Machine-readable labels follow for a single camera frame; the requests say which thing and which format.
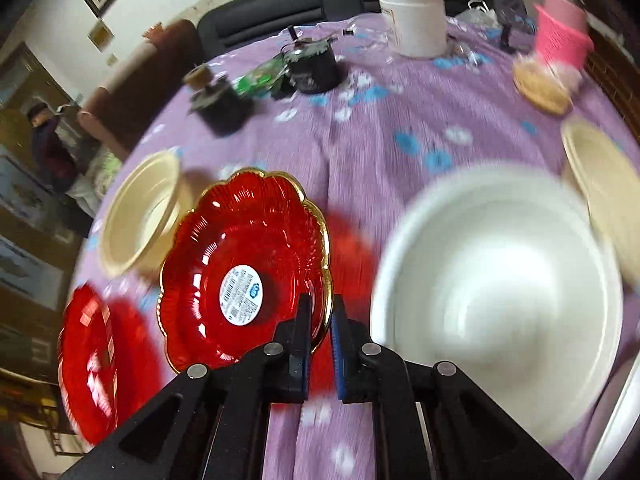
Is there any black leather sofa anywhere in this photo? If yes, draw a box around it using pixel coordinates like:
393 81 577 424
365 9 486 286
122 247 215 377
197 0 506 56

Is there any tan round dish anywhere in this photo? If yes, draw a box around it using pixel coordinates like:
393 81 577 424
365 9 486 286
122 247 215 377
512 55 573 116

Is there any large white bowl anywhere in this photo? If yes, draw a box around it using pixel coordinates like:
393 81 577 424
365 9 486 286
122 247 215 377
370 162 626 446

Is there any red gold-rimmed plate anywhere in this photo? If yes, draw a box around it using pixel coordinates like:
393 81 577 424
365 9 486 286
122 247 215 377
57 284 166 453

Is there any pink cup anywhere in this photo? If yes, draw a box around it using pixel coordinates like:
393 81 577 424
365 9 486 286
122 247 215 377
532 0 596 68

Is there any green packet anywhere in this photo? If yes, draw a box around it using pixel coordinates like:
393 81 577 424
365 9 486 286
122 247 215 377
235 57 288 98

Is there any white plastic bag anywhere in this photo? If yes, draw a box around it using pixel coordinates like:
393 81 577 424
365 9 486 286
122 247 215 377
457 0 501 28

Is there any dark plastic bag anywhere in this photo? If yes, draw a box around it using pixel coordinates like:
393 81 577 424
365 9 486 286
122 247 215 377
492 0 531 36

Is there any white plastic tub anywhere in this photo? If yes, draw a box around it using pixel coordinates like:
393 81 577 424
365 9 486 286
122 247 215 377
376 0 447 58

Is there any cream plastic bowl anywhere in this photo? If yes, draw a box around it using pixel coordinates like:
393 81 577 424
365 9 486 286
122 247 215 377
97 150 193 277

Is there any floral blanket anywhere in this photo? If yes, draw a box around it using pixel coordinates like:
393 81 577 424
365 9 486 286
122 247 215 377
75 147 123 216

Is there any red plate with white sticker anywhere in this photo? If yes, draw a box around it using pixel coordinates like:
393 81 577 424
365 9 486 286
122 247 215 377
157 167 333 373

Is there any black jar with brown lid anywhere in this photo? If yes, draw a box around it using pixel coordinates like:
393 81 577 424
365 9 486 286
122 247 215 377
184 63 253 137

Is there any cream plate at right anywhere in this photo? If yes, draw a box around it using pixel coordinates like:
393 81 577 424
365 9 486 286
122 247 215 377
560 117 640 286

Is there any purple floral tablecloth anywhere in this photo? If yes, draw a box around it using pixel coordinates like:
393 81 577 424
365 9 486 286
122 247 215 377
60 12 640 480

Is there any black round container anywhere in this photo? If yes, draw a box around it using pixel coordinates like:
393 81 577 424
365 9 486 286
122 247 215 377
282 42 343 95

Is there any small framed wall certificate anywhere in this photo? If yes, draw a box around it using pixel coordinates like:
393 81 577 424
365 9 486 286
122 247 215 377
87 19 113 51

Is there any wooden cabinet with glass doors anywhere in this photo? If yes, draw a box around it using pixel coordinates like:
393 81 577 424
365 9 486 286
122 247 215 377
0 45 81 311

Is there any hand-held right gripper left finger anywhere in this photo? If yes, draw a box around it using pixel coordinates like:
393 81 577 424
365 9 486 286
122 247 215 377
60 294 313 480

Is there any brown sofa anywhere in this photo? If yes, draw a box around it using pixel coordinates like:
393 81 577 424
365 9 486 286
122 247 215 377
77 19 206 161

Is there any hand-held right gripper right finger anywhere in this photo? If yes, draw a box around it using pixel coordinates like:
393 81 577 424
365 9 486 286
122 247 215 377
330 295 576 480

